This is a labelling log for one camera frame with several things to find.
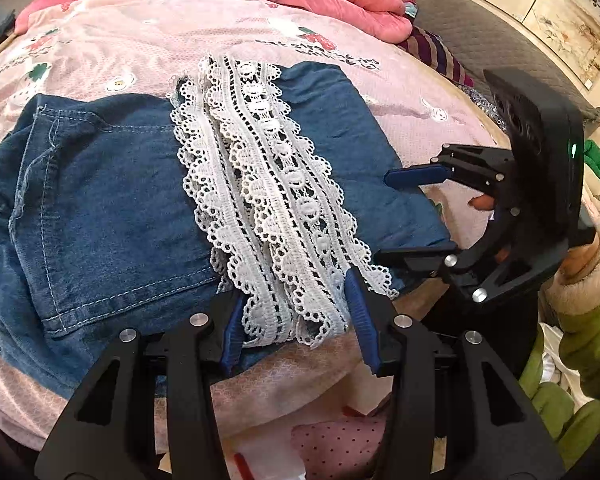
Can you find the pink strawberry print bedspread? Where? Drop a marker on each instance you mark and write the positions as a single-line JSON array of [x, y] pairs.
[[266, 201]]

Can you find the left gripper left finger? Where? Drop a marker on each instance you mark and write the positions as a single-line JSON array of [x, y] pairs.
[[202, 350]]

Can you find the green fleece right sleeve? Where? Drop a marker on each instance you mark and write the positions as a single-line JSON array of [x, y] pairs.
[[562, 376]]

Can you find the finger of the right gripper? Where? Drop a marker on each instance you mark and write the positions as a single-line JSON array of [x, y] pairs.
[[418, 175], [419, 262]]

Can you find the right hand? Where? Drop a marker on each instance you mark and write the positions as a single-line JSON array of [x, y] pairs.
[[486, 203]]

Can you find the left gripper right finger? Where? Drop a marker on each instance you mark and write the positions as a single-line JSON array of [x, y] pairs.
[[395, 345]]

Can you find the blue denim lace-trimmed pants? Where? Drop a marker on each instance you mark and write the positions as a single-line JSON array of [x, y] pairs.
[[97, 233]]

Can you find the striped pillow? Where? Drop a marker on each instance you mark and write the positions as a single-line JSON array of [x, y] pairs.
[[431, 51]]

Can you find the grey quilted headboard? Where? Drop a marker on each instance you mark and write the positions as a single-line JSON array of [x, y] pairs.
[[482, 41]]

